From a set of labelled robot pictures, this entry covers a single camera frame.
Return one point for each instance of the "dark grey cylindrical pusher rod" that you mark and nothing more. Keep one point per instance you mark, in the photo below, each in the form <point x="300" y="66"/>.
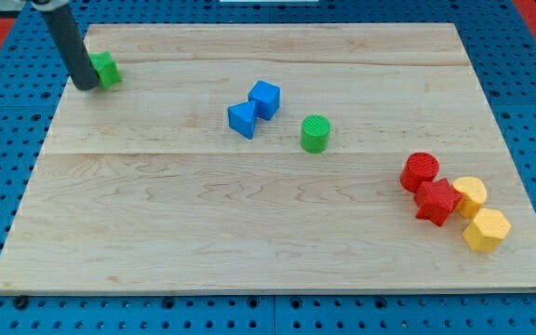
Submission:
<point x="60" y="22"/>

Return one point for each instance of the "yellow hexagon block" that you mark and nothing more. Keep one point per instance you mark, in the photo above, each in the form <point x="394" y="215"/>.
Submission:
<point x="486" y="230"/>

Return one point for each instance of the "red star block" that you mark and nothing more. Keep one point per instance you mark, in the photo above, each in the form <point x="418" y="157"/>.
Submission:
<point x="436" y="200"/>

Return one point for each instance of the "green star block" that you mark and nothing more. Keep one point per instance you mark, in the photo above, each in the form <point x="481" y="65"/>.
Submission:
<point x="106" y="69"/>

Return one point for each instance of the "blue cube block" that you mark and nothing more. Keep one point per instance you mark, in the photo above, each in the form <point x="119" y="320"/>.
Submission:
<point x="267" y="98"/>

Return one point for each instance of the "green cylinder block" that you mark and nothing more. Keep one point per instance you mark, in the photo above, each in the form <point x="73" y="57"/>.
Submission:
<point x="315" y="130"/>

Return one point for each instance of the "blue triangle block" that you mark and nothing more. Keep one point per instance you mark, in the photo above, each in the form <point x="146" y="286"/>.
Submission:
<point x="242" y="118"/>

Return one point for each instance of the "yellow rounded block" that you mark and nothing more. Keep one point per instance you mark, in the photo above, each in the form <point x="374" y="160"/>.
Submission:
<point x="474" y="195"/>

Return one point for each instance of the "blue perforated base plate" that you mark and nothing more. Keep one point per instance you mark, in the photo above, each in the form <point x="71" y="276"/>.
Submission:
<point x="499" y="41"/>

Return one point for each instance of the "light wooden board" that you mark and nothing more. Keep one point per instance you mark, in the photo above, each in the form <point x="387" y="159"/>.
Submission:
<point x="144" y="189"/>

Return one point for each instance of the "red cylinder block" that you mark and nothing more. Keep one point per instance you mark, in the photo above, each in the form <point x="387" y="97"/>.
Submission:
<point x="419" y="167"/>

